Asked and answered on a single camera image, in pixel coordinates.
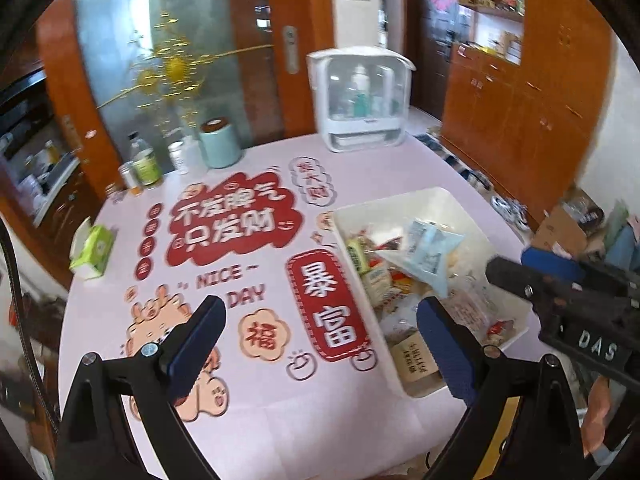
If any clear bag of cakes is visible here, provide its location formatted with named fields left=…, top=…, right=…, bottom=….
left=390, top=332, right=438, bottom=385

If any large light blue snack bag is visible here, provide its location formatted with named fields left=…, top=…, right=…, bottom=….
left=376, top=219, right=464, bottom=299

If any green small snack packet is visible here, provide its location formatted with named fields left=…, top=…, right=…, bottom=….
left=346, top=237, right=370, bottom=275

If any red candy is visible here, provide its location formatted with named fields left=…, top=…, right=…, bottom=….
left=485, top=320, right=515, bottom=347

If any red white chips packet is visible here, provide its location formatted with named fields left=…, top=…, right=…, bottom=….
left=361, top=261, right=393, bottom=308

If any person's right hand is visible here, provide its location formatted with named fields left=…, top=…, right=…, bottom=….
left=580, top=376, right=631, bottom=466

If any cardboard box on floor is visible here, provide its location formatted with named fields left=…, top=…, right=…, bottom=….
left=530, top=188, right=605, bottom=259

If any pink printed tablecloth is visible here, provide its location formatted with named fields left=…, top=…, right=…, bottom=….
left=58, top=131, right=544, bottom=480

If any green tissue box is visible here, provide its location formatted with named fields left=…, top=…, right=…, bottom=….
left=70, top=217, right=117, bottom=280

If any white plastic storage bin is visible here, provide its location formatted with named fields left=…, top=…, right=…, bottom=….
left=333, top=188, right=528, bottom=399

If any small metal can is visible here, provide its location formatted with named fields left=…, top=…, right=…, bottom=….
left=118, top=162, right=143, bottom=196

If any clear bottle with green label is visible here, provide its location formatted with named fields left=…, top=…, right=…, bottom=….
left=128, top=131, right=163, bottom=186

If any white squeeze wash bottle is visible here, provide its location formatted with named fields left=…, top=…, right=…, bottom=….
left=178, top=136, right=207, bottom=177

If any white pill bottle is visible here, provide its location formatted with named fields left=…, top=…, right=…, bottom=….
left=167, top=141, right=189, bottom=174

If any teal canister with brown lid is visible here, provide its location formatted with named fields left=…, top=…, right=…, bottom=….
left=200, top=117, right=242, bottom=169

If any white cosmetics organizer box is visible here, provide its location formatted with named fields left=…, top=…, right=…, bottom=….
left=307, top=46, right=416, bottom=153

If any wooden cabinet wall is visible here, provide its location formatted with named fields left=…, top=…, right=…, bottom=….
left=440, top=0, right=613, bottom=223

